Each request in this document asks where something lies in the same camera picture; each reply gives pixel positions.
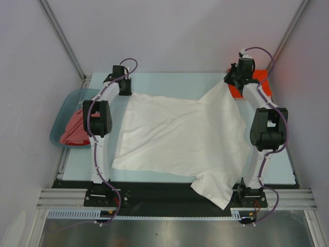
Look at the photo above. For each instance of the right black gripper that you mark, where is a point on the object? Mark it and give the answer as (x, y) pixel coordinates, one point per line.
(227, 78)

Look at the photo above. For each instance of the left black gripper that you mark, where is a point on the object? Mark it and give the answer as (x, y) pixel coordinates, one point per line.
(128, 92)

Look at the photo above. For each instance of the white printed t shirt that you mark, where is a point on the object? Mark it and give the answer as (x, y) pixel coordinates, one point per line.
(201, 138)

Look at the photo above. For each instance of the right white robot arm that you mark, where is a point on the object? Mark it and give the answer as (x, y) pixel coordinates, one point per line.
(268, 133)

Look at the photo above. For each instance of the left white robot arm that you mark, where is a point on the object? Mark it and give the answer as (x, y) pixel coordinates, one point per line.
(97, 119)

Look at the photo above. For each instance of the folded orange t shirt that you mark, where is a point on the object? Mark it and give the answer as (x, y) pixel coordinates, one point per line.
(261, 75)

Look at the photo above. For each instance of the blue plastic basket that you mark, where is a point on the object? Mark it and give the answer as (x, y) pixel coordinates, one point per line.
(71, 104)

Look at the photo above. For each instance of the pink t shirt in basket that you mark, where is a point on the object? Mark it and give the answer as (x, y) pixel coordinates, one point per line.
(74, 131)

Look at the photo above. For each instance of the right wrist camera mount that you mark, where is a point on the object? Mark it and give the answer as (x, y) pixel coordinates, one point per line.
(244, 54)

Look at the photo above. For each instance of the right aluminium frame post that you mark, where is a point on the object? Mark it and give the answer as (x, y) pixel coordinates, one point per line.
(294, 23)

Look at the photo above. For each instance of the aluminium frame post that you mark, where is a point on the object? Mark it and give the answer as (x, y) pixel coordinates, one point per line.
(46, 8)
(294, 23)

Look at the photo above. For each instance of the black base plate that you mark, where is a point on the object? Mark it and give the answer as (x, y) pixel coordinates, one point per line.
(140, 197)

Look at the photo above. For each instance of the left aluminium frame post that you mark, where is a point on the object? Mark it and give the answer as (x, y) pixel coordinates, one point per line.
(46, 8)

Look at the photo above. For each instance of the grey slotted cable duct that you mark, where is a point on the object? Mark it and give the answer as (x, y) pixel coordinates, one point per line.
(107, 214)

